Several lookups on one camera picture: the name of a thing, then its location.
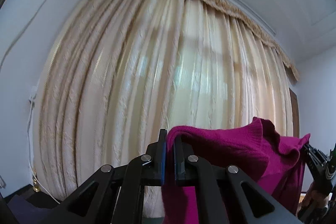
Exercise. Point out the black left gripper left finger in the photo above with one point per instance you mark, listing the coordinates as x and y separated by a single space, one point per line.
115 195

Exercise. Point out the magenta knit sweater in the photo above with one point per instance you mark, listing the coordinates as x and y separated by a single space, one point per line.
271 160

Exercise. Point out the brown wooden window frame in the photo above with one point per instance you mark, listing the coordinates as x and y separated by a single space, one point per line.
295 113

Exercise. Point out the gold curtain tieback tassel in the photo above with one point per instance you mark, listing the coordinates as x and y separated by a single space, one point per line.
36 185

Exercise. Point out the beige patterned curtain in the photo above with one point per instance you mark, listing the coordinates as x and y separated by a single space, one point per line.
121 70

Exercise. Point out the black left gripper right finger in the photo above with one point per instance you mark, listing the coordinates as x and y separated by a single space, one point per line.
225 195

